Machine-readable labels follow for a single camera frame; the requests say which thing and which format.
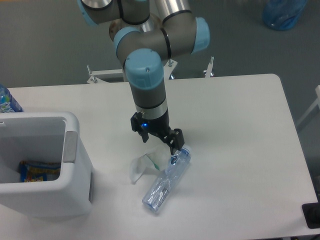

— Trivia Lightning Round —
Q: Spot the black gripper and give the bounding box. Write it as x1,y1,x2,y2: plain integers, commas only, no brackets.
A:
130,109,185,155

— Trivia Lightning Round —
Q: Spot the white paper tissue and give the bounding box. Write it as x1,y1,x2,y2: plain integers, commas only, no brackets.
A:
129,144,171,185

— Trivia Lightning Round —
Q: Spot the clear plastic water bottle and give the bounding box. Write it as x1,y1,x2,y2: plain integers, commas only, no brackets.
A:
142,145,191,214

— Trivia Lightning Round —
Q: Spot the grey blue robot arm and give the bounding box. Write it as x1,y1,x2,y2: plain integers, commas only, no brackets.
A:
77,0,211,154

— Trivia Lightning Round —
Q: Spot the white trash can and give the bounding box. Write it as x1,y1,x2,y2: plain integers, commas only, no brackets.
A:
0,112,94,218

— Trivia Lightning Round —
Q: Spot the blue yellow snack wrapper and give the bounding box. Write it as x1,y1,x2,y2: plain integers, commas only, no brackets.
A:
19,161,61,183

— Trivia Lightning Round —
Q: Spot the blue labelled bottle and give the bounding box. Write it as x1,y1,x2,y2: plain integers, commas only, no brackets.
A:
0,84,24,113

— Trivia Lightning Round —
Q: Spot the blue plastic bag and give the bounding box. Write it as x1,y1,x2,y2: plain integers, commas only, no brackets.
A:
261,0,308,31

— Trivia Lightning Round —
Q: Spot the black device at table edge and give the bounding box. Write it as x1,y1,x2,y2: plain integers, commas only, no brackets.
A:
302,202,320,229

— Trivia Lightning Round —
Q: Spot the white frame at right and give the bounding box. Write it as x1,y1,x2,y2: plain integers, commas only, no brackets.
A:
296,85,320,133

